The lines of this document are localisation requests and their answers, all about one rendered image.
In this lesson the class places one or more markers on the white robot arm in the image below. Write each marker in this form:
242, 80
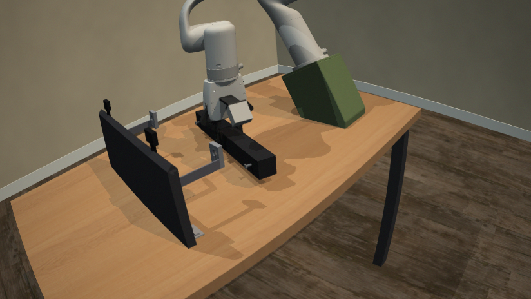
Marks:
219, 43

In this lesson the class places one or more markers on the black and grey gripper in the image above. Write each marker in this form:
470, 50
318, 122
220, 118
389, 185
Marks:
212, 91

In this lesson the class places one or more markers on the black flat rectangular panel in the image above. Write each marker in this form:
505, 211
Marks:
153, 179

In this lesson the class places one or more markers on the long black rectangular bar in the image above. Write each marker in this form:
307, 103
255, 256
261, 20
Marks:
249, 153

